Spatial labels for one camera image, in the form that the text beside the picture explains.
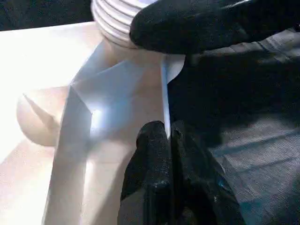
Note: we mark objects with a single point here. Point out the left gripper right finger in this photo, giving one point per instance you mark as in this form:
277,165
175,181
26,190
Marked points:
201,187

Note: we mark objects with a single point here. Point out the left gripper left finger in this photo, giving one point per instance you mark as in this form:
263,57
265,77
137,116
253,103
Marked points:
150,183

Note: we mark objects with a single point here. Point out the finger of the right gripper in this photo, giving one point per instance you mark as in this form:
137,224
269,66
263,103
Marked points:
197,26

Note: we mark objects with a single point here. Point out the white plastic table leg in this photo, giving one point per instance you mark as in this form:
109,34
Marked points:
112,18

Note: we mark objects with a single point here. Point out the white plastic table top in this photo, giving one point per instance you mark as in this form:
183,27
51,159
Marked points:
37,84

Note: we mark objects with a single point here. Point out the black plastic mat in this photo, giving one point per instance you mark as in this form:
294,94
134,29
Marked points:
253,159

